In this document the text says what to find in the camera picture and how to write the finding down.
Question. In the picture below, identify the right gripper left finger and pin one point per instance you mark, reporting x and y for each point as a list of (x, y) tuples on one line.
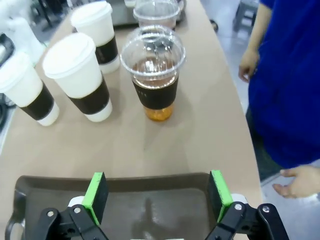
[(96, 200)]

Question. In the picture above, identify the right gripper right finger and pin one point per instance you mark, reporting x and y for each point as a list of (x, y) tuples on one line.
[(221, 197)]

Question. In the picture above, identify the clear dome-lid iced tea cup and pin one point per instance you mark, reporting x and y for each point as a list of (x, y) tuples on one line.
[(155, 15), (155, 95)]

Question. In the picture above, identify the person's right forearm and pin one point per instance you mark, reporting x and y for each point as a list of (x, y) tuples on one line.
[(253, 30)]

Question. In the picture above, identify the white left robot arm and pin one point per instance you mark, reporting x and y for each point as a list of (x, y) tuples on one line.
[(22, 35)]

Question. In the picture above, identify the brown tray with one cup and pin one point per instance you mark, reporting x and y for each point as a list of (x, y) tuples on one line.
[(155, 200)]

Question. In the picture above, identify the person's left hand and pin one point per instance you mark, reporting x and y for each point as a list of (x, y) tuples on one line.
[(305, 182)]

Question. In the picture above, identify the person's right hand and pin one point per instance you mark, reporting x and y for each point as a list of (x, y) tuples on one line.
[(247, 63)]

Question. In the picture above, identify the person in blue hoodie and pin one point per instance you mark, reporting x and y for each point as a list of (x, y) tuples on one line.
[(287, 87)]

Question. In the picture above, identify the grey stool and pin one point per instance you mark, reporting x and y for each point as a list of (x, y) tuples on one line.
[(246, 12)]

